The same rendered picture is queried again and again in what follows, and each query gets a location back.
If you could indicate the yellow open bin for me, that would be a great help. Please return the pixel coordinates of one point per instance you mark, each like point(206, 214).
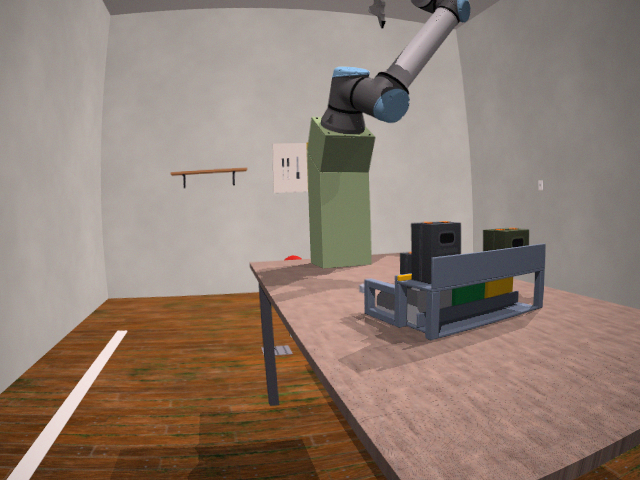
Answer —
point(498, 287)

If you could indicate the green open bin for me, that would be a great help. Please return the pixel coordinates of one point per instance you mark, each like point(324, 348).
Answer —
point(468, 294)

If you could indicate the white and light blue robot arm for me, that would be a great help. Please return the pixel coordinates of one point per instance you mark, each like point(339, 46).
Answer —
point(385, 97)

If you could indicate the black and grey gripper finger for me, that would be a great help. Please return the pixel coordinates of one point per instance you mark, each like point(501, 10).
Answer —
point(377, 9)

